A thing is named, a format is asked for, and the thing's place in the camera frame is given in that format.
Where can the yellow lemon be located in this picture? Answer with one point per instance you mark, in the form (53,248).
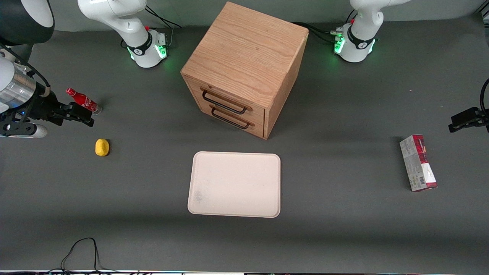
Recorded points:
(102,147)

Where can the wooden drawer cabinet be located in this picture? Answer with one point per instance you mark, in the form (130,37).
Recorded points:
(248,49)

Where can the red coke bottle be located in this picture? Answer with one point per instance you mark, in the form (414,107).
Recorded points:
(84,100)

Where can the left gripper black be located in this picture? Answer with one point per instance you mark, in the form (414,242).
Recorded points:
(467,118)

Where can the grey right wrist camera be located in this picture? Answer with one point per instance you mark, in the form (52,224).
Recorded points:
(40,131)

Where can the red plaid cookie box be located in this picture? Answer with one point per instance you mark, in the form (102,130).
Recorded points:
(418,164)

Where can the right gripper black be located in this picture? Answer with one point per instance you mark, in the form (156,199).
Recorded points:
(42,106)

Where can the beige plastic tray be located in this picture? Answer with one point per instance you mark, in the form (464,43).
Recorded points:
(235,185)

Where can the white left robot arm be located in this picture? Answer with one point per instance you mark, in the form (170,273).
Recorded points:
(363,15)

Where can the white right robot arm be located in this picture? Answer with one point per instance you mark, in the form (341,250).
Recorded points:
(114,11)

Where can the wooden drawer front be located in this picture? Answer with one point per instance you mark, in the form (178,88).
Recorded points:
(229,95)
(233,123)

